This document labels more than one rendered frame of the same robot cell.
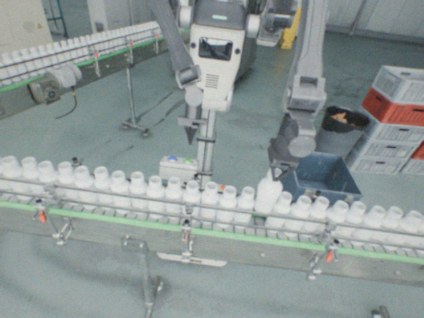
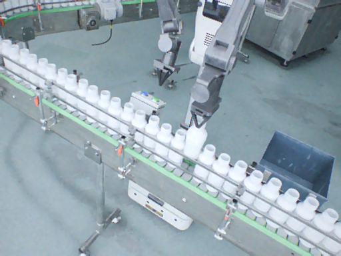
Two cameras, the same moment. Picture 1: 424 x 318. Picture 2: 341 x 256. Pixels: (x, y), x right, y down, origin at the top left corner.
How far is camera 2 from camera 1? 0.46 m
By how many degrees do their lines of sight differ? 18
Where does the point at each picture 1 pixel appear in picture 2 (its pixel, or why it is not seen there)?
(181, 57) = (166, 11)
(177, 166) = (144, 100)
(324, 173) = (313, 172)
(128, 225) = (90, 132)
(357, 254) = (266, 233)
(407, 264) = not seen: outside the picture
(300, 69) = (218, 34)
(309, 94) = (218, 55)
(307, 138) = (202, 87)
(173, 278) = (131, 219)
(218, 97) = not seen: hidden behind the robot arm
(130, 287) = (93, 209)
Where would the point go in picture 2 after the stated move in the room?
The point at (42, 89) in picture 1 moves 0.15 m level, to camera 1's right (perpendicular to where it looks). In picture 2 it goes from (86, 16) to (101, 23)
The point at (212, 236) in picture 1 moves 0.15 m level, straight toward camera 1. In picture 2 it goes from (146, 164) to (120, 187)
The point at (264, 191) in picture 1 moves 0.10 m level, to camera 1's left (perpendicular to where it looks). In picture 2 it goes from (188, 135) to (164, 122)
